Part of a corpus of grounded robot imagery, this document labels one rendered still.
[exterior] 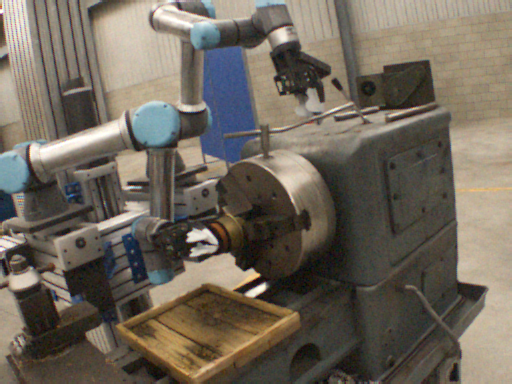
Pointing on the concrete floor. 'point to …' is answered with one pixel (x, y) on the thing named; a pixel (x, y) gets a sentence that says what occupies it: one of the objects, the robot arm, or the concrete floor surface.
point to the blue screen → (227, 103)
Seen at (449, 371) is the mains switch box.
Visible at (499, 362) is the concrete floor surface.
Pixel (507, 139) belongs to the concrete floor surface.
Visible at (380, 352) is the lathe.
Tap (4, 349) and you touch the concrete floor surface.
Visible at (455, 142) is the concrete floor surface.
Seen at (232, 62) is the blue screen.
